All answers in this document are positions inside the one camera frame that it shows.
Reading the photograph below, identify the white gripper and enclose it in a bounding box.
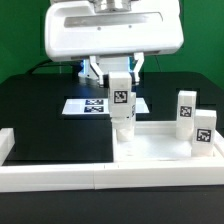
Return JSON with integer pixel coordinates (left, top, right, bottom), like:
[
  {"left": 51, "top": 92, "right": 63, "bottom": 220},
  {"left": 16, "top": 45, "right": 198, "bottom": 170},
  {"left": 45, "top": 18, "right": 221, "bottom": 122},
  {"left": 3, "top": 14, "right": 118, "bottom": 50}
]
[{"left": 45, "top": 0, "right": 184, "bottom": 88}]

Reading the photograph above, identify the white square tabletop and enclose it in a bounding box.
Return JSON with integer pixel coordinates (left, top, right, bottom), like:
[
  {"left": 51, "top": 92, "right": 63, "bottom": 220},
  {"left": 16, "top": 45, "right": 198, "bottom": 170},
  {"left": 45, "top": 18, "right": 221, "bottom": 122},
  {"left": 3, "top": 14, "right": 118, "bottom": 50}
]
[{"left": 113, "top": 121, "right": 224, "bottom": 162}]

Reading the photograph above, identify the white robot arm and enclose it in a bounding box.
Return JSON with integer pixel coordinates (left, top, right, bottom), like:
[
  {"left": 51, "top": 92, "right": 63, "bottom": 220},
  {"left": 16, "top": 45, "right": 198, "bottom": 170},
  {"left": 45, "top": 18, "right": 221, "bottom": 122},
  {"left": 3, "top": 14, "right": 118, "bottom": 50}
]
[{"left": 45, "top": 0, "right": 184, "bottom": 86}]

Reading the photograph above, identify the white sheet with tags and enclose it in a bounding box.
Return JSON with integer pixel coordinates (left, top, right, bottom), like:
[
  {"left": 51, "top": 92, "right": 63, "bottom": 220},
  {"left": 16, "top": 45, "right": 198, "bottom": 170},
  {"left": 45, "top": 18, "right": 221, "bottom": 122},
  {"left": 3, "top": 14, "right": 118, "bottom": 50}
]
[{"left": 62, "top": 98, "right": 149, "bottom": 115}]

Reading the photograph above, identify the black cable hose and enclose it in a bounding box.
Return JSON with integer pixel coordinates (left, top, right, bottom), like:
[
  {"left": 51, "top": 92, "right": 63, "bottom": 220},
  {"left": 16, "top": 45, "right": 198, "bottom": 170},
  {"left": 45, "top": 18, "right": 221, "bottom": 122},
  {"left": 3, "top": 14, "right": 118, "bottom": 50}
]
[{"left": 25, "top": 59, "right": 81, "bottom": 75}]

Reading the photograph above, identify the white left barrier wall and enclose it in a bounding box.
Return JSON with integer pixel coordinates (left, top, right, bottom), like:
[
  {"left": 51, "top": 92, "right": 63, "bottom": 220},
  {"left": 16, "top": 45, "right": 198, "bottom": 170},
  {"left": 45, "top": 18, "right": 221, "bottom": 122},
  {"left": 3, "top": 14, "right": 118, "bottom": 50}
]
[{"left": 0, "top": 128, "right": 15, "bottom": 166}]

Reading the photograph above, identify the white barrier wall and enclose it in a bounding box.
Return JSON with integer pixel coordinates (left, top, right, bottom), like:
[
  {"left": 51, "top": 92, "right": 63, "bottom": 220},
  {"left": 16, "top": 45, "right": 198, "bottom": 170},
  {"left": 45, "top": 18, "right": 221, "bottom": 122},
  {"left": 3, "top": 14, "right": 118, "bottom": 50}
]
[
  {"left": 0, "top": 159, "right": 224, "bottom": 192},
  {"left": 0, "top": 128, "right": 15, "bottom": 166}
]

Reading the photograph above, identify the white front barrier wall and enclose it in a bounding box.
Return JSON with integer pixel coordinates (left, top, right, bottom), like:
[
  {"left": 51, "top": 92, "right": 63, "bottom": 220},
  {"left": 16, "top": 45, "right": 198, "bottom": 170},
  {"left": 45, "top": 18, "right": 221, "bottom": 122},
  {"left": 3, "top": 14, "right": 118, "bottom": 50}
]
[{"left": 0, "top": 159, "right": 224, "bottom": 192}]

